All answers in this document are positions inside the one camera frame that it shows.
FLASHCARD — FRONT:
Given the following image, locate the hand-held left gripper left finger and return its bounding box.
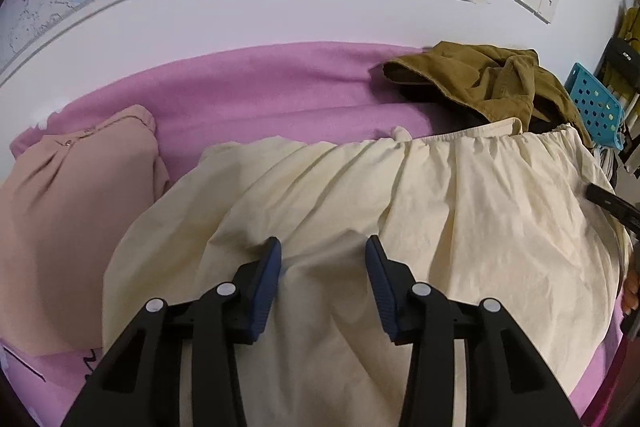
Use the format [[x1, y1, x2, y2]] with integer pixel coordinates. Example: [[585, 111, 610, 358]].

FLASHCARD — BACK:
[[61, 236, 283, 427]]

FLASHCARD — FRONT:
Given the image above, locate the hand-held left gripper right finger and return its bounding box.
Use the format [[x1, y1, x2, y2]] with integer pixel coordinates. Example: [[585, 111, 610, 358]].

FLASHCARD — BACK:
[[365, 235, 583, 427]]

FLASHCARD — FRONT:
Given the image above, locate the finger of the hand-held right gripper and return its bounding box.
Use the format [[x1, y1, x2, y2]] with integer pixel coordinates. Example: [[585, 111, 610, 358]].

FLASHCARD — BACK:
[[585, 183, 640, 234]]

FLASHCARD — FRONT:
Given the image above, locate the cream large cloth garment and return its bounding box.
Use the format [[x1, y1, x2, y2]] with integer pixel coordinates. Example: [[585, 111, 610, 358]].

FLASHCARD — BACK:
[[101, 118, 632, 427]]

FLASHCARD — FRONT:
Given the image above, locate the person's right hand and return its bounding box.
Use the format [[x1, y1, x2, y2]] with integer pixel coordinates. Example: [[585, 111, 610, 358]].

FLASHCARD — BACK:
[[621, 268, 640, 314]]

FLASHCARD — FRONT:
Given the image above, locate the blue perforated plastic basket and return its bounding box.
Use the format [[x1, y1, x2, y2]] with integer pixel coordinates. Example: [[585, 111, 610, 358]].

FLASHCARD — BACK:
[[564, 62, 627, 152]]

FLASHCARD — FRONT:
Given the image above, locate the black hanging bag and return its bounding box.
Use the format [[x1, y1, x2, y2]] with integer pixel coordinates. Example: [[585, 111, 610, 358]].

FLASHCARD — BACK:
[[604, 37, 640, 75]]

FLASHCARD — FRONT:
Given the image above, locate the olive brown jacket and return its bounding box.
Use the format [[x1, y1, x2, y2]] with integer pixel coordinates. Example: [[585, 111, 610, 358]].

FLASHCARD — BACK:
[[382, 41, 593, 148]]

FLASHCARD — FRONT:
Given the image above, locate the mustard yellow hanging garment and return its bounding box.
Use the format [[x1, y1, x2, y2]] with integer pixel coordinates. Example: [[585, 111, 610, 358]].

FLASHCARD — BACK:
[[602, 6, 640, 108]]

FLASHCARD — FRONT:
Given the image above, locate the pink blanket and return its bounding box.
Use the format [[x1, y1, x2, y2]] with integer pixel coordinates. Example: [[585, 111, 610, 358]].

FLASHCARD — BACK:
[[0, 40, 626, 427]]

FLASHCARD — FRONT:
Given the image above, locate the peach pleated blouse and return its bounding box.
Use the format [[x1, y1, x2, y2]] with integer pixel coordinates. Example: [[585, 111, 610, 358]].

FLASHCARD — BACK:
[[0, 104, 172, 355]]

